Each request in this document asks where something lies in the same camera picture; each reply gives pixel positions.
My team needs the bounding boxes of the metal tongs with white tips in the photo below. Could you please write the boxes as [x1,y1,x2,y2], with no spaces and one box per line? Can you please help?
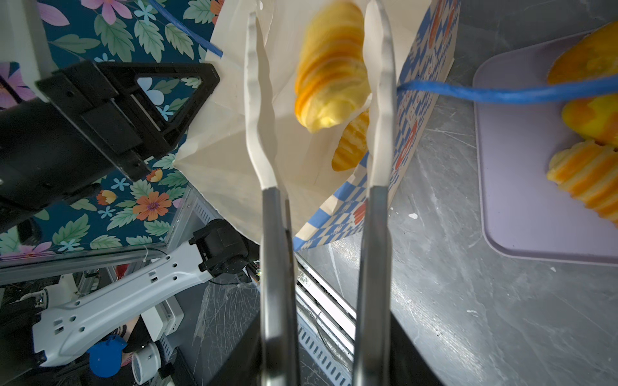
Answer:
[244,1,396,385]

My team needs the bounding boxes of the croissant shaped fake bread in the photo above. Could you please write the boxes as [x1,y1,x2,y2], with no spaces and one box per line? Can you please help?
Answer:
[331,111,370,171]

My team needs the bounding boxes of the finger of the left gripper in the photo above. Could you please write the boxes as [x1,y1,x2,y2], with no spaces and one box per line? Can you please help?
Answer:
[36,61,220,181]

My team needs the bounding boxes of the yellow small bread roll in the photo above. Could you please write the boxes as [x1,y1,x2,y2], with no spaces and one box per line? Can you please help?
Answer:
[562,94,617,148]

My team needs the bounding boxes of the long striped bread loaf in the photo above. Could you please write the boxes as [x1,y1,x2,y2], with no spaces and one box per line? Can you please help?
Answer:
[547,140,617,225]

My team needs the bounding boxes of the round golden bread roll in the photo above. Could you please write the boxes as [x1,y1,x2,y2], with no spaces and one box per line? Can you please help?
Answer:
[547,22,617,85]

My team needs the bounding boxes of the lilac plastic tray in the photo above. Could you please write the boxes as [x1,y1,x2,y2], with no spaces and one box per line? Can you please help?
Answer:
[472,31,618,267]

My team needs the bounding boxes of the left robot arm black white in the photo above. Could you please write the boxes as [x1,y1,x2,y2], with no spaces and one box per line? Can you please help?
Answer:
[1,61,259,367]

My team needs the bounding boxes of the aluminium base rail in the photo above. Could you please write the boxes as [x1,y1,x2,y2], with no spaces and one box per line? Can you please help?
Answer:
[295,254,356,385]

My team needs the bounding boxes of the striped fake bread roll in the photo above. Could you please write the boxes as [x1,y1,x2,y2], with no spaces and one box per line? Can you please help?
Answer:
[295,1,371,133]

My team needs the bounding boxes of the blue checkered paper bag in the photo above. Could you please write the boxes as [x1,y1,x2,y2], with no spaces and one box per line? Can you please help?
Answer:
[174,1,461,251]

